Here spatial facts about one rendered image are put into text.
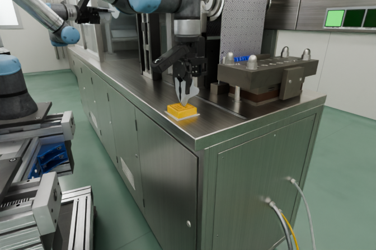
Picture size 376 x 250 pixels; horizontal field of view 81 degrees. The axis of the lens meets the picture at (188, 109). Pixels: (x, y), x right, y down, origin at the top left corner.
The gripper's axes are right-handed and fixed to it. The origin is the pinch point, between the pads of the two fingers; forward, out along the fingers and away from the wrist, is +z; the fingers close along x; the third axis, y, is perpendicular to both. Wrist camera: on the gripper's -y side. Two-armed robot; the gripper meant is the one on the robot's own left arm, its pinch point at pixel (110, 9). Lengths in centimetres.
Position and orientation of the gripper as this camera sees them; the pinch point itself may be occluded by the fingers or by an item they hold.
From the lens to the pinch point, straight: 141.7
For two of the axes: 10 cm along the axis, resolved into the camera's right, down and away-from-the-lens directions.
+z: 6.8, -2.7, 6.8
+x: 7.3, 3.8, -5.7
